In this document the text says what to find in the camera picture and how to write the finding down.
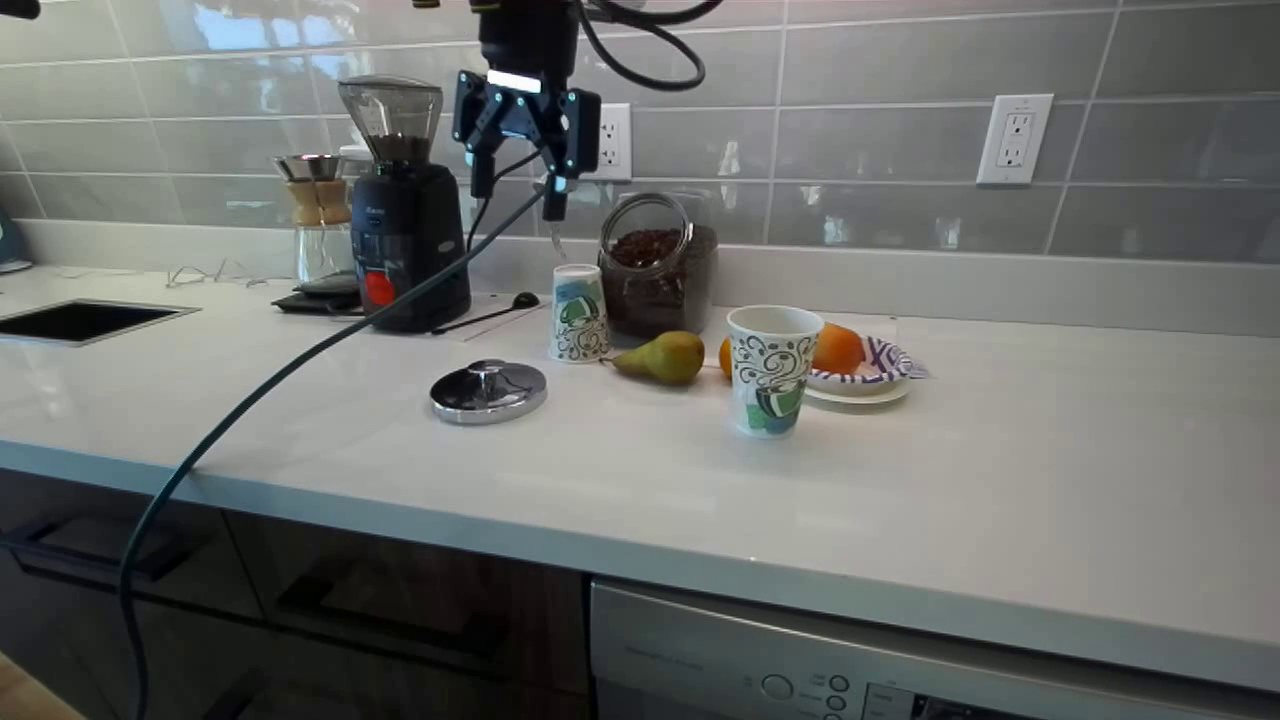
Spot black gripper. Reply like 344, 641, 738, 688
451, 0, 600, 223

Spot black coffee grinder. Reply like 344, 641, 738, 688
336, 75, 476, 338

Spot upside-down patterned paper cup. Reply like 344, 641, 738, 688
548, 258, 616, 367

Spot glass jar of coffee beans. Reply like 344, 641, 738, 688
593, 189, 721, 342

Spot glass pour-over carafe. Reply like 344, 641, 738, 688
276, 146, 359, 290

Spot silver round jar lid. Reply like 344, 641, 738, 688
423, 357, 553, 431

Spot green pear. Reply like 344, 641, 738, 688
611, 326, 706, 390

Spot black flat scale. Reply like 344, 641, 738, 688
272, 271, 370, 319

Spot striped paper plate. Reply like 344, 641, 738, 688
801, 330, 932, 413

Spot dark rectangular countertop recess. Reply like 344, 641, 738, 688
0, 296, 184, 349

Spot dark wood cabinet drawers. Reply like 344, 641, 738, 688
0, 465, 595, 720

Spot white dishwasher front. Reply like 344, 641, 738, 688
589, 574, 1280, 720

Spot white wall outlet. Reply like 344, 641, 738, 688
593, 99, 641, 189
970, 87, 1061, 192

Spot black cord with round plug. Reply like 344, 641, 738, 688
432, 287, 544, 336

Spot blue-grey cable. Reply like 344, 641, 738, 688
114, 155, 562, 720

